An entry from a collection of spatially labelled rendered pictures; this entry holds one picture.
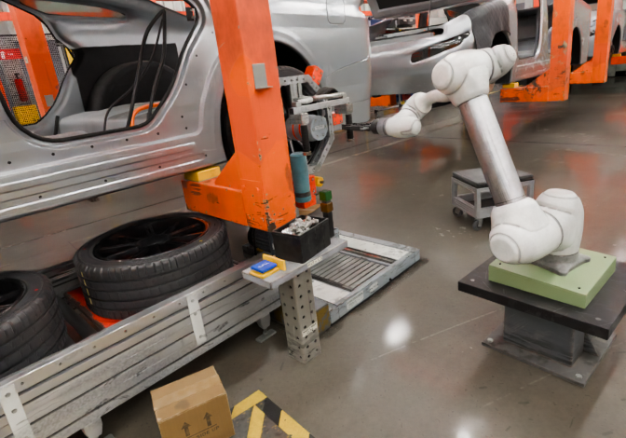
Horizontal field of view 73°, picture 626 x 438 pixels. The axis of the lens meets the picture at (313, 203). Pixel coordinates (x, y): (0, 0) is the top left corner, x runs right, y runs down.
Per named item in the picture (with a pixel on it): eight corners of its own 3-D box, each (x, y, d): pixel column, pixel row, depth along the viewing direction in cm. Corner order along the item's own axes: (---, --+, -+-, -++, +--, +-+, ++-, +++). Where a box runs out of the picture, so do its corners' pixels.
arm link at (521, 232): (571, 250, 140) (532, 272, 130) (528, 254, 155) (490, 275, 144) (490, 38, 145) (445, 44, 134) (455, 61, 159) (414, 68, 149)
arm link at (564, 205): (589, 246, 153) (597, 189, 146) (561, 263, 145) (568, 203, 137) (546, 233, 166) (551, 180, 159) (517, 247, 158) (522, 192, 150)
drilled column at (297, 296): (305, 343, 185) (292, 256, 173) (321, 351, 178) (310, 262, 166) (288, 355, 179) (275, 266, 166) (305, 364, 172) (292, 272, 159)
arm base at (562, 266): (597, 256, 157) (600, 243, 155) (564, 277, 146) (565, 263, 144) (550, 240, 171) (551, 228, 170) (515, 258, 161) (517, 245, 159)
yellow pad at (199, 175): (207, 173, 223) (205, 164, 222) (222, 175, 214) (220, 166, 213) (183, 180, 214) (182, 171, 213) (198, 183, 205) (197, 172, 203)
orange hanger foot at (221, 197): (212, 200, 231) (200, 138, 220) (275, 214, 195) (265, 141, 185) (185, 210, 220) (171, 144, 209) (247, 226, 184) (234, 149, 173)
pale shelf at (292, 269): (319, 239, 188) (318, 232, 187) (348, 246, 176) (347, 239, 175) (242, 278, 159) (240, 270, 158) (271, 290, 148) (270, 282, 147)
